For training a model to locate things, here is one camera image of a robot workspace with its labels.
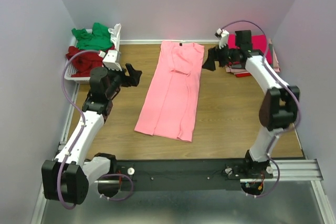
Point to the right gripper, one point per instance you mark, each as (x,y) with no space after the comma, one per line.
(213,54)

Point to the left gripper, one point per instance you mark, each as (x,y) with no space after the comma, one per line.
(134,75)

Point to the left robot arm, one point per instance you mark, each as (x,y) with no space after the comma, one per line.
(67,177)

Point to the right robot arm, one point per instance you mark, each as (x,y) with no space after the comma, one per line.
(279,108)

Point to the folded light pink t shirt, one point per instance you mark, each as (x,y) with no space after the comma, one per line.
(258,43)

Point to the folded red t shirt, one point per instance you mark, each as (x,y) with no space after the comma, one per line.
(242,74)

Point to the white garment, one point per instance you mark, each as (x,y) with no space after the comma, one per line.
(115,34)

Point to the green t shirt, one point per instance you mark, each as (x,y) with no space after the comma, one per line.
(98,39)

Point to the folded magenta t shirt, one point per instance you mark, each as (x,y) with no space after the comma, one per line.
(258,42)

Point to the dark red t shirt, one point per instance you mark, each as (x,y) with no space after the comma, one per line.
(85,62)

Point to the white plastic basket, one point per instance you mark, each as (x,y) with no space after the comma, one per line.
(72,70)

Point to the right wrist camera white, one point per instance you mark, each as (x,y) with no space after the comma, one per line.
(223,36)

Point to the aluminium frame rail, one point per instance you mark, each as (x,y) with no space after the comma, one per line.
(226,125)

